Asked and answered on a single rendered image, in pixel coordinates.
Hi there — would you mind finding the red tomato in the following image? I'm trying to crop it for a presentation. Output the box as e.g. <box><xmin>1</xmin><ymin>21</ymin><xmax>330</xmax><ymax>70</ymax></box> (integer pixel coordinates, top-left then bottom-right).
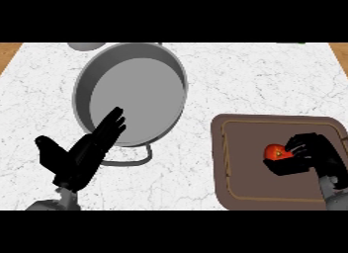
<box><xmin>263</xmin><ymin>143</ymin><xmax>294</xmax><ymax>161</ymax></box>

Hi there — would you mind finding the grey round object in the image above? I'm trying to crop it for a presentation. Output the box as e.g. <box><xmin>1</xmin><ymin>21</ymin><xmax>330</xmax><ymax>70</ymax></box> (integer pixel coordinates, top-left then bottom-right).
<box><xmin>65</xmin><ymin>42</ymin><xmax>108</xmax><ymax>52</ymax></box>

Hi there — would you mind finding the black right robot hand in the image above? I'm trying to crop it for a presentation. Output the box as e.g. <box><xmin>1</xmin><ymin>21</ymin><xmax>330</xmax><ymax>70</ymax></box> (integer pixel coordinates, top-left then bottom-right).
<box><xmin>262</xmin><ymin>132</ymin><xmax>348</xmax><ymax>191</ymax></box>

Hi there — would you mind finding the brown tray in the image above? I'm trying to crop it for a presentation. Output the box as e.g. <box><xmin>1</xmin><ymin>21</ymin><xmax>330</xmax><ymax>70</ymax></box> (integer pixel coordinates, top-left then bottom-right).
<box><xmin>208</xmin><ymin>114</ymin><xmax>348</xmax><ymax>211</ymax></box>

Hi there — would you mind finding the grey metal pot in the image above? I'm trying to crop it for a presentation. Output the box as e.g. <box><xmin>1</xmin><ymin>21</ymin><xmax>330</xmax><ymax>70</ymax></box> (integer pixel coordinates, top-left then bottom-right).
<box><xmin>71</xmin><ymin>42</ymin><xmax>189</xmax><ymax>167</ymax></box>

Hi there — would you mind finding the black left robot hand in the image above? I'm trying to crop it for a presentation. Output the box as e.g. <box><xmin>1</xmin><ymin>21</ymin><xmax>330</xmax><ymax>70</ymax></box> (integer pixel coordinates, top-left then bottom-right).
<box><xmin>34</xmin><ymin>106</ymin><xmax>129</xmax><ymax>194</ymax></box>

